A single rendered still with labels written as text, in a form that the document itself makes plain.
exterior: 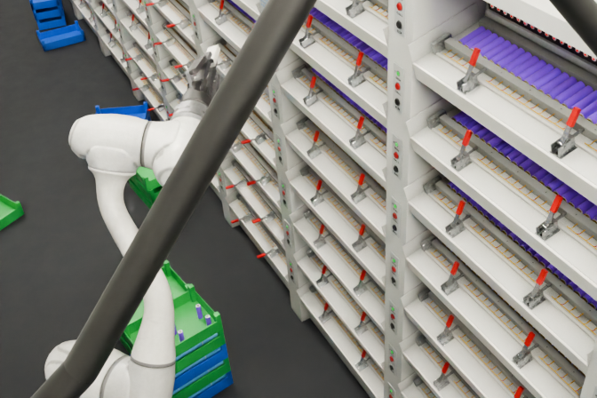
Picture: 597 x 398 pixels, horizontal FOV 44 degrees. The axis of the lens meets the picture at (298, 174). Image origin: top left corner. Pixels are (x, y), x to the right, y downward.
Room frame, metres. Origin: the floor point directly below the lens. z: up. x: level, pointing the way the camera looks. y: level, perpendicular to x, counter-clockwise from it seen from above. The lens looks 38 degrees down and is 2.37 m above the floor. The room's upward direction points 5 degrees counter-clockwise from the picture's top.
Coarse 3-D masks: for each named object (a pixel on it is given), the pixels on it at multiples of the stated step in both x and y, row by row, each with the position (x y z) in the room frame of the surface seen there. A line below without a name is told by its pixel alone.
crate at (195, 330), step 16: (192, 288) 1.92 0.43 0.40; (176, 304) 1.89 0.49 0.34; (192, 304) 1.90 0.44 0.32; (176, 320) 1.83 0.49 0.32; (192, 320) 1.82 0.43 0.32; (128, 336) 1.76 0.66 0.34; (176, 336) 1.75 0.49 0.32; (192, 336) 1.70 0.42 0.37; (208, 336) 1.74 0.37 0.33; (176, 352) 1.66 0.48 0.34
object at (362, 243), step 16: (288, 176) 2.05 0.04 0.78; (304, 176) 2.05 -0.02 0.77; (304, 192) 1.98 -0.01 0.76; (320, 192) 1.95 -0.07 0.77; (320, 208) 1.89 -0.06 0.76; (336, 208) 1.87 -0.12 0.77; (336, 224) 1.80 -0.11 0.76; (352, 224) 1.77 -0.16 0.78; (352, 240) 1.72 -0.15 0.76; (368, 240) 1.70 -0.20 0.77; (368, 256) 1.64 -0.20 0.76; (384, 256) 1.61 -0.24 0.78; (368, 272) 1.61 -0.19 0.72; (384, 272) 1.56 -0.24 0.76; (384, 288) 1.52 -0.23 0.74
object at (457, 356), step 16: (416, 288) 1.44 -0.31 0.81; (416, 304) 1.42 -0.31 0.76; (432, 304) 1.41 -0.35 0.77; (416, 320) 1.37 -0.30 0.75; (432, 320) 1.36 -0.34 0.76; (432, 336) 1.31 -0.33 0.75; (448, 352) 1.25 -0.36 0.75; (464, 352) 1.24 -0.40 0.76; (480, 352) 1.23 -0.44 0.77; (464, 368) 1.20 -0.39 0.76; (480, 368) 1.19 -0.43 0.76; (496, 368) 1.17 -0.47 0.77; (480, 384) 1.14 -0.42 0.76; (496, 384) 1.13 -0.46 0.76
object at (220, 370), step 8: (224, 360) 1.76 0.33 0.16; (216, 368) 1.78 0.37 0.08; (224, 368) 1.76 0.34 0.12; (208, 376) 1.72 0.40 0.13; (216, 376) 1.74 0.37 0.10; (192, 384) 1.68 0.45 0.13; (200, 384) 1.70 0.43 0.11; (208, 384) 1.71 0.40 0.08; (184, 392) 1.66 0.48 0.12; (192, 392) 1.68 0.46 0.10
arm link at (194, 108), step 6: (180, 102) 1.41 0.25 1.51; (186, 102) 1.40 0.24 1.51; (192, 102) 1.39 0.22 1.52; (198, 102) 1.40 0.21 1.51; (180, 108) 1.38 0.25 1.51; (186, 108) 1.37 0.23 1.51; (192, 108) 1.37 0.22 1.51; (198, 108) 1.38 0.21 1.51; (204, 108) 1.39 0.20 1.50; (174, 114) 1.38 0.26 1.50; (180, 114) 1.36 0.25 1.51; (186, 114) 1.36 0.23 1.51; (192, 114) 1.36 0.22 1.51; (198, 114) 1.36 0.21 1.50
